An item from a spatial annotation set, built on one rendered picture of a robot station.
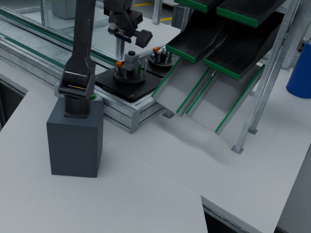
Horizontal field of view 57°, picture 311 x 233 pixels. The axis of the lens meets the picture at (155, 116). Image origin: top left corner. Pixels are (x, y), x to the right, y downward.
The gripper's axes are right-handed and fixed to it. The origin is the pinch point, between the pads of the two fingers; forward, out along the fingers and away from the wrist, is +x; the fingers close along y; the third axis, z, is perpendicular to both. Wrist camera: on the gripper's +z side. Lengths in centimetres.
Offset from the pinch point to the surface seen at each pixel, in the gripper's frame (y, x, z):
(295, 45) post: -45, 79, 71
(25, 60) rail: 48, 3, -28
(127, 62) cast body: -0.4, 4.2, -8.3
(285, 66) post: -44, 90, 61
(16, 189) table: -10, -21, -65
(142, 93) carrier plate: -11.6, 8.4, -16.6
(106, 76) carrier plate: 7.6, 8.0, -16.8
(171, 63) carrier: -5.1, 27.9, 8.0
